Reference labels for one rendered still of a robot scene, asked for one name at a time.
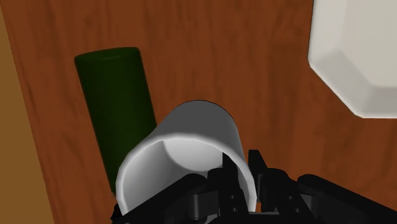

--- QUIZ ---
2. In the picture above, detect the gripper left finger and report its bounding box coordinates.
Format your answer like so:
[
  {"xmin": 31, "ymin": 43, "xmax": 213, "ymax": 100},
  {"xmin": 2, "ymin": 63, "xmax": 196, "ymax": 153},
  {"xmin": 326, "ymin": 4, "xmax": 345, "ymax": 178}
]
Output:
[{"xmin": 111, "ymin": 152, "xmax": 251, "ymax": 224}]

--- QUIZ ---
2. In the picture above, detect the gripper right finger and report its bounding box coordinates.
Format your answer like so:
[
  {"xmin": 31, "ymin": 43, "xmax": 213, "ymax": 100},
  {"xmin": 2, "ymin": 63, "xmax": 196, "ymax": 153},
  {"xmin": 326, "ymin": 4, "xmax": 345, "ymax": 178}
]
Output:
[{"xmin": 247, "ymin": 149, "xmax": 397, "ymax": 224}]

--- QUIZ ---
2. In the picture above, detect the white cup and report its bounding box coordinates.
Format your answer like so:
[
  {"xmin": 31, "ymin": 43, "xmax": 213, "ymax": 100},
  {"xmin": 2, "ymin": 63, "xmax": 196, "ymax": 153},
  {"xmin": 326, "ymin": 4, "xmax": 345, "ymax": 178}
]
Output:
[{"xmin": 115, "ymin": 99, "xmax": 258, "ymax": 216}]

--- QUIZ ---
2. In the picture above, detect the dark green cylinder bottle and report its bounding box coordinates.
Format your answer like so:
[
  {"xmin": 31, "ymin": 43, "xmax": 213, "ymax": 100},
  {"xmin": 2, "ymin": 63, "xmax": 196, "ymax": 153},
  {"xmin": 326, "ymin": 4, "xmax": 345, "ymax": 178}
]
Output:
[{"xmin": 74, "ymin": 46, "xmax": 158, "ymax": 195}]

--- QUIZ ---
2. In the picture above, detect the white octagonal plate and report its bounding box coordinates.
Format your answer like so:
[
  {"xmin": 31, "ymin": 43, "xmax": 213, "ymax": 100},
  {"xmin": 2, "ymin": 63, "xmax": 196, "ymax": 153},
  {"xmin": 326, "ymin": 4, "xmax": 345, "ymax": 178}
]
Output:
[{"xmin": 307, "ymin": 0, "xmax": 397, "ymax": 119}]

